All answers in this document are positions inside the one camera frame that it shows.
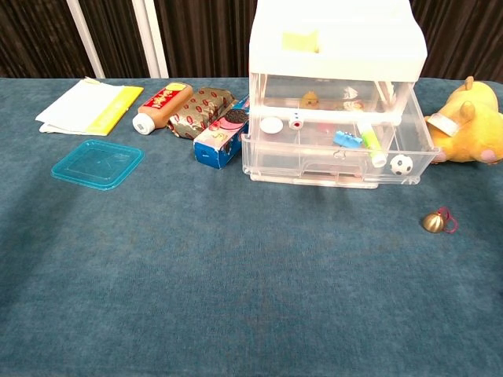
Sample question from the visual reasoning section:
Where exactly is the clear plastic drawer unit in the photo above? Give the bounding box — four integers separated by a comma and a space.
248, 0, 429, 189

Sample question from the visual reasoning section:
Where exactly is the wide white frame post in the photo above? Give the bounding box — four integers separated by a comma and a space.
131, 0, 170, 79

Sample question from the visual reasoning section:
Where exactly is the white and yellow paper booklet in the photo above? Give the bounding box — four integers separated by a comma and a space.
35, 76, 145, 137

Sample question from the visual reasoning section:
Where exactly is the gold bell with red string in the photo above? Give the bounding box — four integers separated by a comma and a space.
422, 207, 460, 236

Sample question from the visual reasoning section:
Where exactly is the blue table cloth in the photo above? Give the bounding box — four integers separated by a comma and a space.
0, 76, 503, 377

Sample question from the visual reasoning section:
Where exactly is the clear plastic drawer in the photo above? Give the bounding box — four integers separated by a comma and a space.
240, 92, 441, 185

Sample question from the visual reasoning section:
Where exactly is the gold red-patterned snack packet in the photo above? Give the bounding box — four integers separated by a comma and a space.
167, 86, 238, 141

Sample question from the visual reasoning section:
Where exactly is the brown drink bottle red label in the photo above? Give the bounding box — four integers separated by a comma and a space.
132, 81, 195, 136

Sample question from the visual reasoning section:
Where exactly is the yellow plush toy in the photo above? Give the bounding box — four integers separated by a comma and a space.
426, 76, 503, 166

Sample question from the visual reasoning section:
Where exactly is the blue pink cookie box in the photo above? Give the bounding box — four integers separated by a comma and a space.
193, 96, 252, 170

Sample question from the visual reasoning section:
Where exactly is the yellow sticky note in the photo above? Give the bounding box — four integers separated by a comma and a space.
281, 30, 320, 54

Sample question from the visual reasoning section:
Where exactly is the small soccer ball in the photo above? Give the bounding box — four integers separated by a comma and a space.
389, 153, 413, 177

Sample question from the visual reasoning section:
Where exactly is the thin white frame post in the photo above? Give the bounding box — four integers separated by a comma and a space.
65, 0, 106, 79

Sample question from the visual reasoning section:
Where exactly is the blue binder clip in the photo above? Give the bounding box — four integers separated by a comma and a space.
333, 130, 363, 149

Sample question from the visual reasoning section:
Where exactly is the green glue stick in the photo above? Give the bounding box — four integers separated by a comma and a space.
357, 121, 388, 168

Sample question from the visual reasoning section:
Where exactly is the white round cap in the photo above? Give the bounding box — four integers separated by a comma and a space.
259, 116, 284, 134

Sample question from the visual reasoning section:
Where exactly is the teal plastic lid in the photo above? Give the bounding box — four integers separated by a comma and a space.
50, 138, 145, 192

